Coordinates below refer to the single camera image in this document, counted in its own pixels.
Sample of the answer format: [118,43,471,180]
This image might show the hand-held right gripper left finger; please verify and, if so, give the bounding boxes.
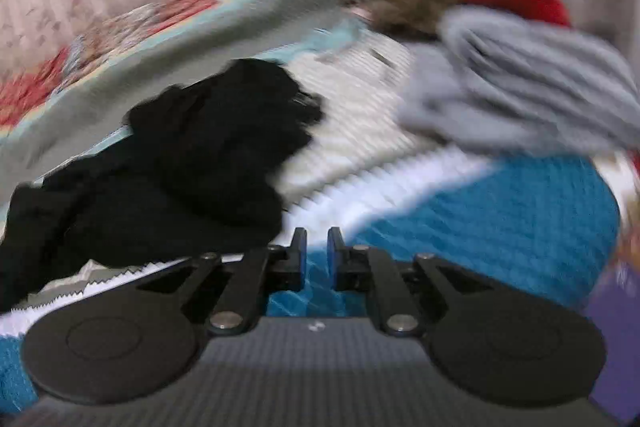
[136,227,308,338]

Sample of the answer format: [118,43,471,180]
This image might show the purple cloth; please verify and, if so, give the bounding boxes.
[585,257,640,423]

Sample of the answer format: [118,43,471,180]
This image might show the zigzag knitted blue white blanket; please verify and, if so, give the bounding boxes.
[0,19,623,413]

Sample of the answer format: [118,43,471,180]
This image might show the black pants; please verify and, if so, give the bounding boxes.
[0,59,323,313]

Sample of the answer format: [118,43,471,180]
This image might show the floral quilt with grey border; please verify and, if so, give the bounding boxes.
[0,0,391,202]

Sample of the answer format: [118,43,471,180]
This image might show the grey striped garment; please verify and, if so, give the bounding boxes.
[400,6,640,158]

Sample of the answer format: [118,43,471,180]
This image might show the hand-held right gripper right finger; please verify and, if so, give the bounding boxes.
[327,227,497,338]

